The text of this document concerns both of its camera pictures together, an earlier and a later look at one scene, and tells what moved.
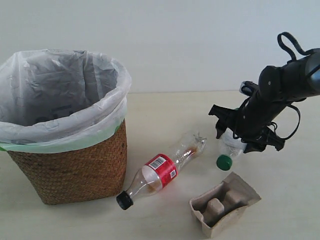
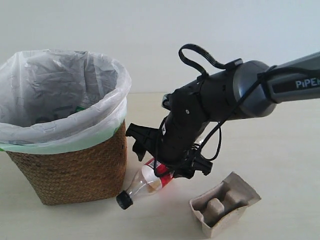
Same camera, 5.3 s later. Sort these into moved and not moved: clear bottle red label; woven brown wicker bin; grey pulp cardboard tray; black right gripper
Moved: black right gripper
Not moved: grey pulp cardboard tray; clear bottle red label; woven brown wicker bin
